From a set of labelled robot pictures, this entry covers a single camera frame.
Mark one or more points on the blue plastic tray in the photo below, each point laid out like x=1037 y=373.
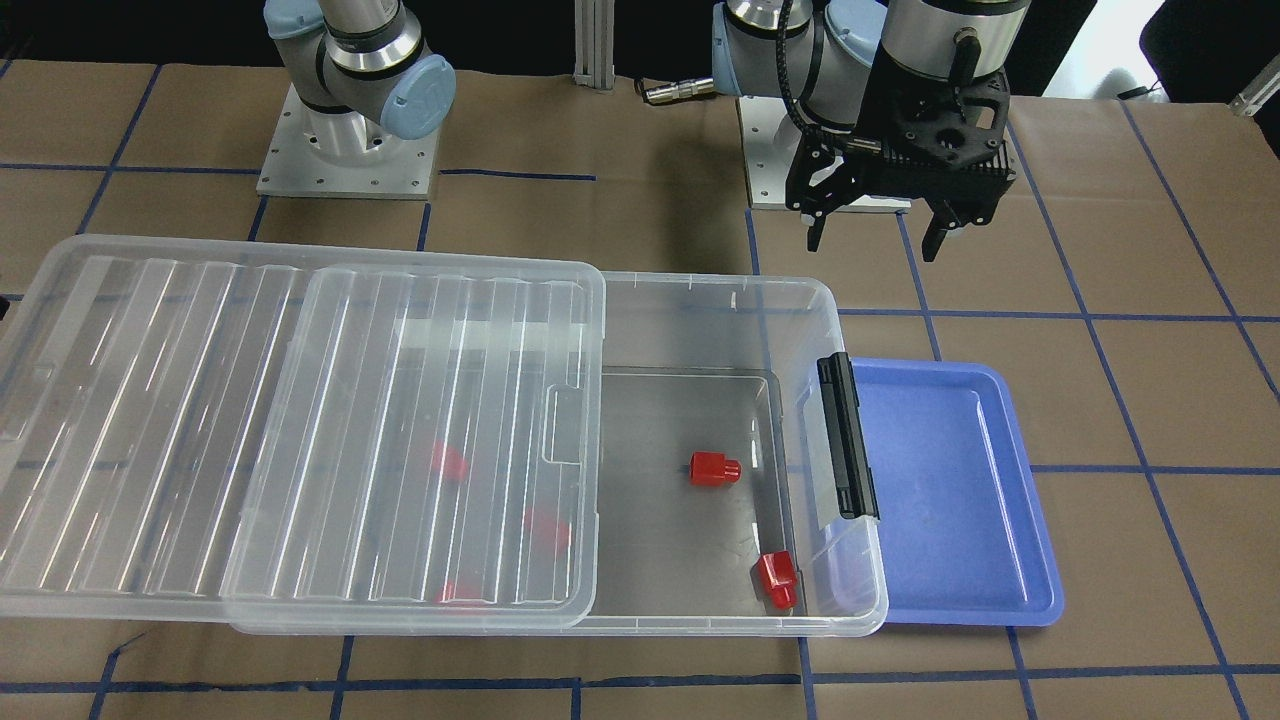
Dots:
x=961 y=526

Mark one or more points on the red block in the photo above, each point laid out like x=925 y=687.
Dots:
x=778 y=579
x=548 y=536
x=459 y=594
x=713 y=469
x=447 y=464

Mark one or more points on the silver cable connector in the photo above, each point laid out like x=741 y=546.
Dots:
x=672 y=93

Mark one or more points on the clear plastic storage box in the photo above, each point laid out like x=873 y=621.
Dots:
x=592 y=453

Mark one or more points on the black box latch handle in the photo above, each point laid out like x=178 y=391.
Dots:
x=855 y=493

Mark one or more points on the aluminium frame post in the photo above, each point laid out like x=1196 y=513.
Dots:
x=594 y=33

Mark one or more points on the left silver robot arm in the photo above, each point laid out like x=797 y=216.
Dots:
x=817 y=56

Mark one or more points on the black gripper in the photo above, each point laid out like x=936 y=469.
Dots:
x=884 y=112

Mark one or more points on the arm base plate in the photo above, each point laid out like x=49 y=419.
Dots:
x=315 y=155
x=769 y=142

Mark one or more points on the clear plastic box lid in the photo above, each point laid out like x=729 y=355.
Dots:
x=138 y=376

